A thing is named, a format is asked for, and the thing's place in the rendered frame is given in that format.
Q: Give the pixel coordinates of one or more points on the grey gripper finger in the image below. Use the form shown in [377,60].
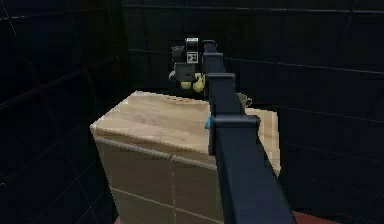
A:
[172,74]

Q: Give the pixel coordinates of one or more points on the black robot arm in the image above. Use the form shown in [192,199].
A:
[240,156]

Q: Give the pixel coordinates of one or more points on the small olive green object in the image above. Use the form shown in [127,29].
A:
[244,99]

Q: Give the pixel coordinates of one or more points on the light wooden chest of drawers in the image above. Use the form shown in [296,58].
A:
[156,133]

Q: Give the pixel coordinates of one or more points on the small blue object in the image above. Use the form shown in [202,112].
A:
[208,122]

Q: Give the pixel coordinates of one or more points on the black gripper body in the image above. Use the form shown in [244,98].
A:
[182,65]

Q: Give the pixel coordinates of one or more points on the yellow-green toy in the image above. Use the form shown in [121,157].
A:
[198,83]

